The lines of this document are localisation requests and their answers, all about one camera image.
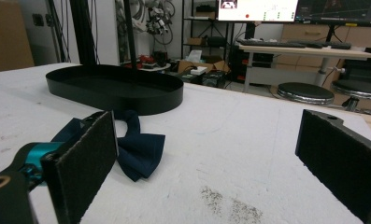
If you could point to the dark screen monitor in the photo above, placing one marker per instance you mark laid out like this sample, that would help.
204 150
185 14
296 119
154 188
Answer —
340 11

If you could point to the black keyboard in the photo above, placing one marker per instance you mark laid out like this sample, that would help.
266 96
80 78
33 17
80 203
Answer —
325 44
270 43

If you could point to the light wooden desk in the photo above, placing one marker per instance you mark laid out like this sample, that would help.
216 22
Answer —
304 53

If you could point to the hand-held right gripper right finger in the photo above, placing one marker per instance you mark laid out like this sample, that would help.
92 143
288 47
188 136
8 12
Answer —
339 158

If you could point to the brown cardboard panel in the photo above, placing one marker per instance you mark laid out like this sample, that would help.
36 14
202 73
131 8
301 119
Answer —
7 34

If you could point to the black round stool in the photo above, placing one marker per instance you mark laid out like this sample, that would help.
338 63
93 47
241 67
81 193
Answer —
359 90
305 92

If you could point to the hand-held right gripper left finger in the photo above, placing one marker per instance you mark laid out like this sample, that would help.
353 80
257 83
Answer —
80 165

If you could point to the navy blue bow tie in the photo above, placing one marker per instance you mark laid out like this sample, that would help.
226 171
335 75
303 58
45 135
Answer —
139 152

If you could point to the small round white table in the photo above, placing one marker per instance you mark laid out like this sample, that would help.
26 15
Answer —
152 66

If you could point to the black oval tray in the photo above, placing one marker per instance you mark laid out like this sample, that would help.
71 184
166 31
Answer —
117 88

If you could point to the white screen monitor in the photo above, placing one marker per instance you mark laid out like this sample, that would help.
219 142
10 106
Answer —
257 10

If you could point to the black metal stand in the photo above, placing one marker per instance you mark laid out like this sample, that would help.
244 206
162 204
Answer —
83 31

